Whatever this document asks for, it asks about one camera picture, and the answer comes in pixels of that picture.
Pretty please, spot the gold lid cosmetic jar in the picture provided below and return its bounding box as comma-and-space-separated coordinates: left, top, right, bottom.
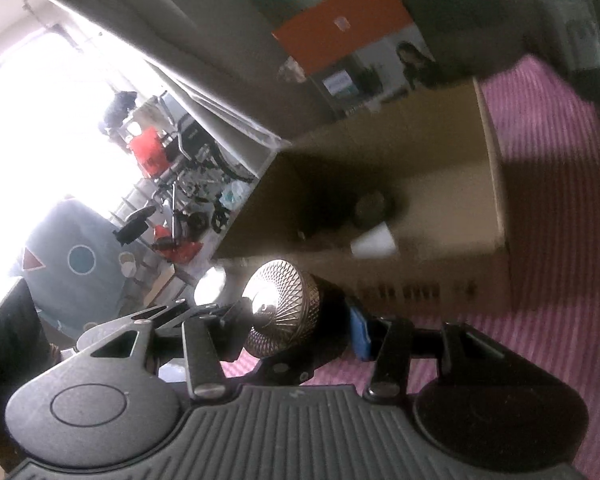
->
242, 259, 350, 362

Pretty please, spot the white power adapter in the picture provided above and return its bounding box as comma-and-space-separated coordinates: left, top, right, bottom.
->
350, 222, 398, 259

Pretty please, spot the black electrical tape roll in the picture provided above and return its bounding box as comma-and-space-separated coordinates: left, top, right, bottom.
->
354, 191, 396, 230

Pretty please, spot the white cap supplement bottle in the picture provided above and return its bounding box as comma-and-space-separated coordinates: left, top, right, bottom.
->
194, 266, 226, 306

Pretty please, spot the blue patterned cushion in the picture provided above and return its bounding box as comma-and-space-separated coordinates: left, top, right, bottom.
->
20, 200, 147, 339

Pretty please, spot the folded wheelchair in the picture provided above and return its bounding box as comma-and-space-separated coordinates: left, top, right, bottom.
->
102, 90, 253, 263

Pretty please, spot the large brown cardboard box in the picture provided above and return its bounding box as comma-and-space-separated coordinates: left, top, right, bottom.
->
213, 80, 510, 318

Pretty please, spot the pink checkered tablecloth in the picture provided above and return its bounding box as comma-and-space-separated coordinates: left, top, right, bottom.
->
220, 54, 600, 480

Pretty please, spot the orange product box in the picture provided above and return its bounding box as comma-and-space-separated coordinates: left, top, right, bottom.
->
273, 0, 444, 116

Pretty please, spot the grey curtain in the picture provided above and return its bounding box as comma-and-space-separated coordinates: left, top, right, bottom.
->
50, 0, 334, 176

